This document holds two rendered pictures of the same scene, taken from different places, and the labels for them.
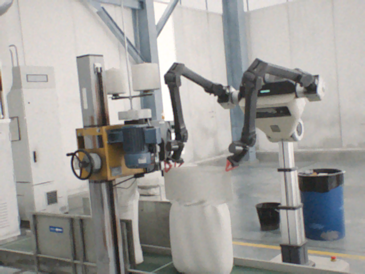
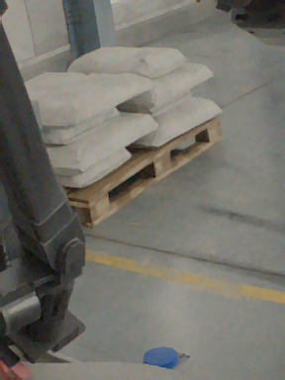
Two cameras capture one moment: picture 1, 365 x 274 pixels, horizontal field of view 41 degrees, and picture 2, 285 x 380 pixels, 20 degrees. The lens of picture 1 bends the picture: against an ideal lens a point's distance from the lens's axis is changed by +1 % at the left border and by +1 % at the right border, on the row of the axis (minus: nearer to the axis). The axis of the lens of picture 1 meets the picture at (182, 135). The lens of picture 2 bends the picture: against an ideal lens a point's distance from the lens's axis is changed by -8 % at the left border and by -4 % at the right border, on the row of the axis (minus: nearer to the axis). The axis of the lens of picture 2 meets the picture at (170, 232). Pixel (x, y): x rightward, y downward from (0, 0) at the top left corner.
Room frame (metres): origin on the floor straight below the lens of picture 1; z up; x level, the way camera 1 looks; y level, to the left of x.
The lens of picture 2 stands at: (2.14, -0.16, 1.64)
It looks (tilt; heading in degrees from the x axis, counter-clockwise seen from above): 26 degrees down; 2
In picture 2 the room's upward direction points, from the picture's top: 8 degrees counter-clockwise
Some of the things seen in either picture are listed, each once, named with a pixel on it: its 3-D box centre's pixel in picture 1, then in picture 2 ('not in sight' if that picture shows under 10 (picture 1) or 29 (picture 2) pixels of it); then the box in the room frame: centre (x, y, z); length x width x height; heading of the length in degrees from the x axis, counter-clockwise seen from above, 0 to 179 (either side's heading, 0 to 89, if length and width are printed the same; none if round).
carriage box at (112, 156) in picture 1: (110, 150); not in sight; (2.95, 0.45, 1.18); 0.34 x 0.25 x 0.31; 143
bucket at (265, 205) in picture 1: (269, 216); not in sight; (5.32, -0.88, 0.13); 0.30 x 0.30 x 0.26
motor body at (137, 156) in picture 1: (136, 146); not in sight; (2.79, 0.27, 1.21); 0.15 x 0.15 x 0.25
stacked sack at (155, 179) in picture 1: (162, 178); (85, 97); (6.04, 0.30, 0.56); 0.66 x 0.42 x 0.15; 143
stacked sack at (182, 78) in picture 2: not in sight; (154, 83); (6.54, -0.03, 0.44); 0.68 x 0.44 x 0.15; 143
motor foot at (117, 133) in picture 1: (120, 136); not in sight; (2.81, 0.36, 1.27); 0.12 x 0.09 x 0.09; 143
